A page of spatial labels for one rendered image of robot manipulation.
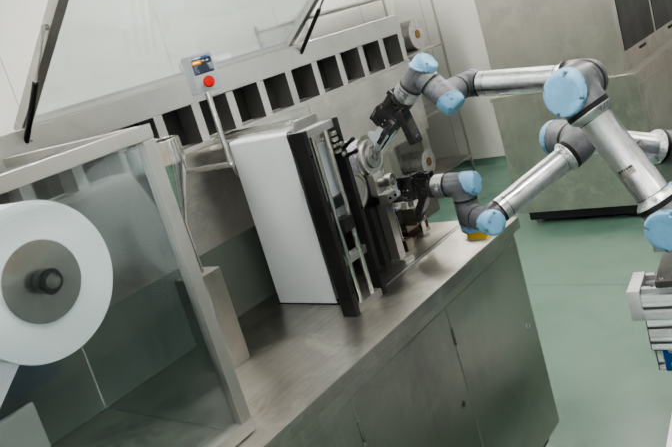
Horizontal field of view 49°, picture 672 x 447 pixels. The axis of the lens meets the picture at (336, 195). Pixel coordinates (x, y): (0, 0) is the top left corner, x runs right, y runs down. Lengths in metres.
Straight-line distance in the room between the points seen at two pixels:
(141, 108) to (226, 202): 0.41
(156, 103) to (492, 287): 1.20
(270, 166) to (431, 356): 0.72
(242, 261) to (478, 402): 0.86
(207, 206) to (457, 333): 0.85
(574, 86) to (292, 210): 0.86
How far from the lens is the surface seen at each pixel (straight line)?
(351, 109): 2.91
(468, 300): 2.35
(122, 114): 2.19
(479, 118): 7.37
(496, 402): 2.51
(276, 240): 2.29
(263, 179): 2.23
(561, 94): 1.96
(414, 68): 2.20
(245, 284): 2.43
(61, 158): 1.41
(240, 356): 2.06
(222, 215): 2.36
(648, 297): 2.21
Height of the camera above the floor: 1.68
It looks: 12 degrees down
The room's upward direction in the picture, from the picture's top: 17 degrees counter-clockwise
